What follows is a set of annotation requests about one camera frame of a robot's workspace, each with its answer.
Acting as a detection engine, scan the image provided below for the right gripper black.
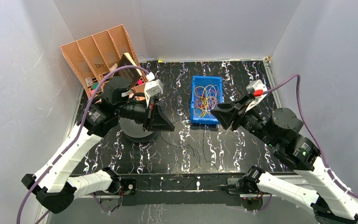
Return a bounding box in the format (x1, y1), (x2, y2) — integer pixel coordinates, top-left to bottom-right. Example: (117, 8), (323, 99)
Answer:
(208, 93), (277, 147)

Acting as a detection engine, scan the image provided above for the black thin cable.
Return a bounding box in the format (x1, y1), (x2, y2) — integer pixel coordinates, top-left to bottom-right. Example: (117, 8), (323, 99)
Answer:
(158, 119), (221, 175)

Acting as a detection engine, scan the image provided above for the grey cable spool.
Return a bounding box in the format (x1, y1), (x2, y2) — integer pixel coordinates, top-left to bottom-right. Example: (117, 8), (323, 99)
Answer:
(119, 118), (159, 143)

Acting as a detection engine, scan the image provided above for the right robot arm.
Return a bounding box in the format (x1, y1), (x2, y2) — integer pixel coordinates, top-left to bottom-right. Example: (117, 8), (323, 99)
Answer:
(211, 96), (358, 224)

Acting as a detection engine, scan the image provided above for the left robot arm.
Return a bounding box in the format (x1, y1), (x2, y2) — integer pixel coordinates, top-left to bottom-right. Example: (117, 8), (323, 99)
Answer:
(22, 77), (175, 214)

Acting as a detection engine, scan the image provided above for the black book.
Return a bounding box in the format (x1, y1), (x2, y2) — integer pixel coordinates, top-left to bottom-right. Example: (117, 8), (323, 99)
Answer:
(114, 52), (144, 87)

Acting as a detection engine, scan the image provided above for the orange desk organizer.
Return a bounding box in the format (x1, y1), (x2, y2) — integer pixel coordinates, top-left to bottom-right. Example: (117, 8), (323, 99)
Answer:
(61, 24), (140, 98)

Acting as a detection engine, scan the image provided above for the bundle of coloured wires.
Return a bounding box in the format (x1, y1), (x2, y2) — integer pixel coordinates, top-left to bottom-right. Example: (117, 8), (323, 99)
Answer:
(194, 85), (221, 118)

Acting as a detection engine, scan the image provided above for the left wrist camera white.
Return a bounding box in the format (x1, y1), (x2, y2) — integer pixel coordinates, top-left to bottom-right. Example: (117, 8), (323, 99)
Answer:
(144, 79), (163, 105)

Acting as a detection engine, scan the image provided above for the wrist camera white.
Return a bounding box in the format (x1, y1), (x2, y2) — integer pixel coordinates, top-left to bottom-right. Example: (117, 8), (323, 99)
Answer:
(245, 79), (268, 113)
(144, 79), (163, 105)

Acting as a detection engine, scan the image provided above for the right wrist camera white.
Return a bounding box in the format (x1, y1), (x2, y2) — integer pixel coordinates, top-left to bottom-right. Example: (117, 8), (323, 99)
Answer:
(245, 79), (268, 113)

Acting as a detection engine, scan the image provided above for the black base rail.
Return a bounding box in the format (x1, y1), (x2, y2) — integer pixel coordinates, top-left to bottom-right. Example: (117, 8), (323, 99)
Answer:
(122, 173), (247, 206)

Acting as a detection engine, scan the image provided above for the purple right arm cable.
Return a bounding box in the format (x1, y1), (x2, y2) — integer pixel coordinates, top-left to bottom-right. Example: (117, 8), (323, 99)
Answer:
(261, 74), (358, 212)

